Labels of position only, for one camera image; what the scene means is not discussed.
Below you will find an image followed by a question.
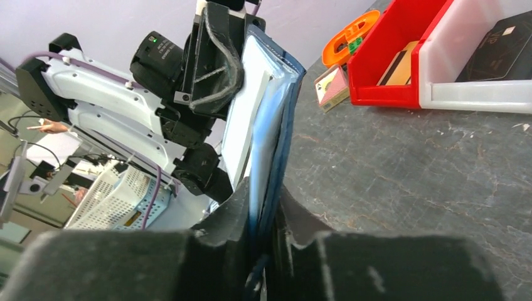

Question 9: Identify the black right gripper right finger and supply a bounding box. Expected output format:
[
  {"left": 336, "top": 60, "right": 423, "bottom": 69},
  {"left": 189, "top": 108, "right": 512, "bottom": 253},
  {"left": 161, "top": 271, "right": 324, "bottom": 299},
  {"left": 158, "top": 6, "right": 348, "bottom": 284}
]
[{"left": 267, "top": 188, "right": 504, "bottom": 300}]

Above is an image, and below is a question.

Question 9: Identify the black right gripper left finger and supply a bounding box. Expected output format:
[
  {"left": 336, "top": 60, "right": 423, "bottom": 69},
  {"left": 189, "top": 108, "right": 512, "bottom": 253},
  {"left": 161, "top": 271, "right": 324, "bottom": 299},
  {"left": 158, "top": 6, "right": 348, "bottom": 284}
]
[{"left": 1, "top": 179, "right": 251, "bottom": 300}]

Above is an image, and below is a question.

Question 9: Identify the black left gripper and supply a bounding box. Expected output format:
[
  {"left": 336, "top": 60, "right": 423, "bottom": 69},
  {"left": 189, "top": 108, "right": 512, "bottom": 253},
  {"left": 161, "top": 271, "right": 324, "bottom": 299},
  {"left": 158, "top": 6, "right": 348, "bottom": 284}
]
[{"left": 160, "top": 2, "right": 266, "bottom": 145}]

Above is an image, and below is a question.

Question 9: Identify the blue card holder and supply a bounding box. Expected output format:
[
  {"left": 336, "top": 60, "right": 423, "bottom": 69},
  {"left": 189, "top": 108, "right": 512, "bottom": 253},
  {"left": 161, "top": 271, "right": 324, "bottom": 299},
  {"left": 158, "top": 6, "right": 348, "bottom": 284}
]
[{"left": 221, "top": 25, "right": 306, "bottom": 236}]

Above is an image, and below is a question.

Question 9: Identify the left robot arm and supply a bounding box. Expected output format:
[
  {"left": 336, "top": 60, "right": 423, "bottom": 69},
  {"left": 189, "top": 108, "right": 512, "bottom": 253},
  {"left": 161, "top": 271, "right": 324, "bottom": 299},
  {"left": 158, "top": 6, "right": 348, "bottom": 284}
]
[{"left": 15, "top": 1, "right": 266, "bottom": 202}]

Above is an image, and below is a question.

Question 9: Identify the blue perforated basket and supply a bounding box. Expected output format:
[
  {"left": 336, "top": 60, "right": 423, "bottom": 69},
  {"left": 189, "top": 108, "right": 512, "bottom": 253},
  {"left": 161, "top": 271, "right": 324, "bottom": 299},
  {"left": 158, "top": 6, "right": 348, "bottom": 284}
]
[{"left": 112, "top": 179, "right": 173, "bottom": 231}]

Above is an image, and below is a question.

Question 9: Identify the pink white small box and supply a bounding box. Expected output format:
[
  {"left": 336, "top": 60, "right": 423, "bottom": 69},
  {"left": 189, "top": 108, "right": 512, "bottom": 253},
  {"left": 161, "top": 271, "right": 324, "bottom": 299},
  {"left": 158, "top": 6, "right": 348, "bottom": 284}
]
[{"left": 314, "top": 65, "right": 349, "bottom": 112}]

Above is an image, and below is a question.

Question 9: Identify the orange letter-shaped toy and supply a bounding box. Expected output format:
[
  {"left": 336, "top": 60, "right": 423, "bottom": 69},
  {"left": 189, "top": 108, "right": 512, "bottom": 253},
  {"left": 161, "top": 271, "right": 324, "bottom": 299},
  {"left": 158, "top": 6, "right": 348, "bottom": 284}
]
[{"left": 322, "top": 10, "right": 381, "bottom": 68}]

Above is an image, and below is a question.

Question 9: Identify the white perforated basket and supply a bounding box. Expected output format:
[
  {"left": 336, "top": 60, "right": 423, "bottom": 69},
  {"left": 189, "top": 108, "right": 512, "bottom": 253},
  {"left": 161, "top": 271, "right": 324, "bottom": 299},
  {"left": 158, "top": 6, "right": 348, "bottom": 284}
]
[{"left": 65, "top": 161, "right": 152, "bottom": 230}]

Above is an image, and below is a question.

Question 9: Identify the green toy block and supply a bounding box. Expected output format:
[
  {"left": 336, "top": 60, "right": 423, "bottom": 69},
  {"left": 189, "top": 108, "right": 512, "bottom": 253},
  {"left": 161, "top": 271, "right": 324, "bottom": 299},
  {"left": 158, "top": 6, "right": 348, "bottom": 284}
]
[{"left": 348, "top": 36, "right": 363, "bottom": 55}]

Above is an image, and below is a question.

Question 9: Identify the tan object in red bin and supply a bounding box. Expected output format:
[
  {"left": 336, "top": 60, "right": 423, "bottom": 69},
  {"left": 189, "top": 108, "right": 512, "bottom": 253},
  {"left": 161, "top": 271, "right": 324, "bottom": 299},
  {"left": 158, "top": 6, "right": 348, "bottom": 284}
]
[{"left": 377, "top": 41, "right": 419, "bottom": 86}]

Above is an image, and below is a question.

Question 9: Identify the red bin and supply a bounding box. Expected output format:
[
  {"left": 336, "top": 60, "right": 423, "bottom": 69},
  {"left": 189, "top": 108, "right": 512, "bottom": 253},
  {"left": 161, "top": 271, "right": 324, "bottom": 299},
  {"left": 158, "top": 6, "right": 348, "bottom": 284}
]
[{"left": 348, "top": 0, "right": 451, "bottom": 109}]

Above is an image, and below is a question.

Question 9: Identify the white bin with wallets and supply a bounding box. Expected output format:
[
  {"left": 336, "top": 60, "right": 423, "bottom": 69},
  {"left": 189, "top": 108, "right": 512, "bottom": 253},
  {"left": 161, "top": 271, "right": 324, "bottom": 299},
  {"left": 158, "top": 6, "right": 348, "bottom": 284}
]
[{"left": 418, "top": 1, "right": 531, "bottom": 114}]

